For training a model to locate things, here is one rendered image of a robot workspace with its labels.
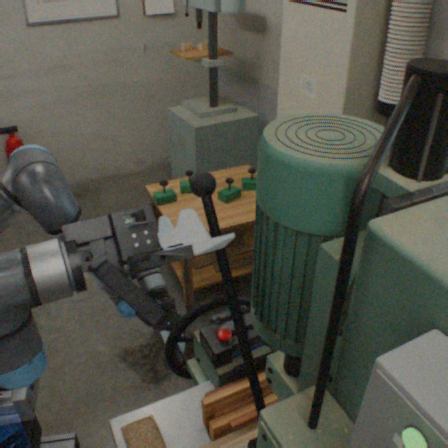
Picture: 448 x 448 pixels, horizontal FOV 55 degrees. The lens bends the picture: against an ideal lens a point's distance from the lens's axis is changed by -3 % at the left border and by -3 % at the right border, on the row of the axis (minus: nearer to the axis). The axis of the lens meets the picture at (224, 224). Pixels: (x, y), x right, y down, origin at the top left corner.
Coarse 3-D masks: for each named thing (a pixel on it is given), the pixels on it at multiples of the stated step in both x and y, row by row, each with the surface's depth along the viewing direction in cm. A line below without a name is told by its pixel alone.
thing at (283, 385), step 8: (280, 352) 80; (272, 360) 79; (280, 360) 79; (272, 368) 79; (280, 368) 77; (272, 376) 80; (280, 376) 77; (288, 376) 76; (272, 384) 81; (280, 384) 77; (288, 384) 75; (296, 384) 75; (280, 392) 78; (288, 392) 75; (296, 392) 73; (280, 400) 79
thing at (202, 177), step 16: (192, 176) 57; (208, 176) 56; (208, 192) 56; (208, 208) 57; (208, 224) 57; (224, 256) 57; (224, 272) 57; (224, 288) 58; (240, 320) 58; (240, 336) 58; (256, 384) 58; (256, 400) 58
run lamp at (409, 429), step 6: (408, 426) 26; (414, 426) 26; (408, 432) 26; (414, 432) 26; (420, 432) 25; (402, 438) 27; (408, 438) 26; (414, 438) 25; (420, 438) 25; (426, 438) 25; (408, 444) 26; (414, 444) 25; (420, 444) 25; (426, 444) 25
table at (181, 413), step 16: (192, 368) 102; (208, 384) 94; (160, 400) 91; (176, 400) 91; (192, 400) 91; (128, 416) 88; (144, 416) 88; (160, 416) 88; (176, 416) 88; (192, 416) 88; (112, 432) 85; (176, 432) 85; (192, 432) 85; (208, 432) 85
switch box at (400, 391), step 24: (432, 336) 30; (384, 360) 28; (408, 360) 28; (432, 360) 28; (384, 384) 28; (408, 384) 27; (432, 384) 27; (360, 408) 31; (384, 408) 28; (408, 408) 26; (432, 408) 25; (360, 432) 32; (384, 432) 29; (432, 432) 25
